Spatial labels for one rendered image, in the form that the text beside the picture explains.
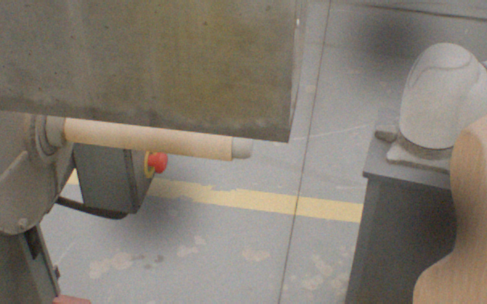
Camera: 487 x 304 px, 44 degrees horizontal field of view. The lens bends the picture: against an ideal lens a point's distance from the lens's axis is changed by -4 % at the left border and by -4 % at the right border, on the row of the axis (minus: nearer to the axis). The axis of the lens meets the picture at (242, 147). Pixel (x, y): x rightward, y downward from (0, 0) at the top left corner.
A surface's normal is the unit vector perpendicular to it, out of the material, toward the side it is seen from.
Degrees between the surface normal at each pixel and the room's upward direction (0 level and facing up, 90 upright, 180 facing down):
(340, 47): 0
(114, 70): 90
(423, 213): 90
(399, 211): 90
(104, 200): 90
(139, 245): 0
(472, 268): 100
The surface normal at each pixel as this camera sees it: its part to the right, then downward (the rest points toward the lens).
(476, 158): -0.86, 0.44
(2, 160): 0.95, 0.18
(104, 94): -0.18, 0.62
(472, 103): 0.20, 0.48
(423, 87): -0.75, 0.18
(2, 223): 0.79, 0.54
